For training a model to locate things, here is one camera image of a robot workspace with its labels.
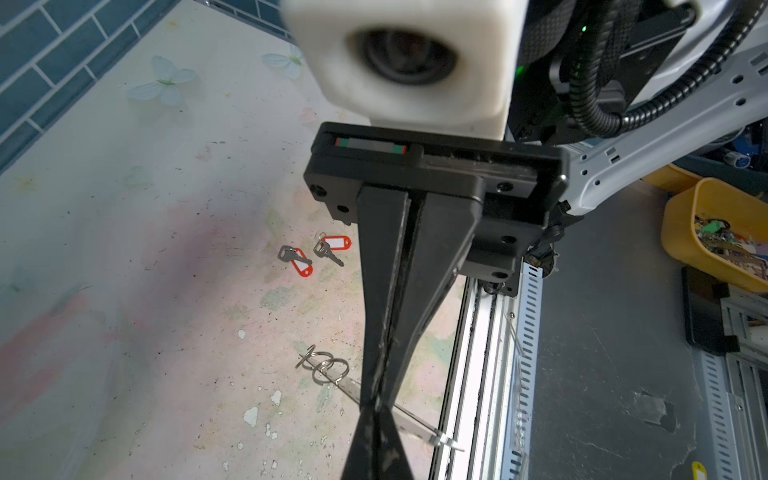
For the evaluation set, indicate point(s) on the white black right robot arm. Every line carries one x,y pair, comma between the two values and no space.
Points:
620,84

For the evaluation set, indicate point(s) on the silver keyring on strip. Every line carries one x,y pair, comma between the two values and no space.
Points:
330,371

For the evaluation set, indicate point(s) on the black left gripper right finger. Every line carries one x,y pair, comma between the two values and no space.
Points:
390,462

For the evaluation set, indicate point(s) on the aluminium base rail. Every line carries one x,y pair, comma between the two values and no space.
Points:
466,412

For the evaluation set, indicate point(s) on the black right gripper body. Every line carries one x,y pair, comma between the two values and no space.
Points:
518,185

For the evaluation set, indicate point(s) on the yellow parts bin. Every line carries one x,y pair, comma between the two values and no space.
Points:
721,231

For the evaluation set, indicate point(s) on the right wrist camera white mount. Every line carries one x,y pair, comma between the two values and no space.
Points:
444,67

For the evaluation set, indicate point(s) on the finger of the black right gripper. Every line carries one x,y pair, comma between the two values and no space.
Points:
382,221
437,244

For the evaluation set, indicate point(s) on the silver keyring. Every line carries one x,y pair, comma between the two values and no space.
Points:
330,371
312,359

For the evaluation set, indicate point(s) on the white slotted cable duct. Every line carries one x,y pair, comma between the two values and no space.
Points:
524,325

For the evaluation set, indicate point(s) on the key with red tag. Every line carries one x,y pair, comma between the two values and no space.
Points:
297,259

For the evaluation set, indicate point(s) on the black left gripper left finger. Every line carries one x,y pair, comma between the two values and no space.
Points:
361,462

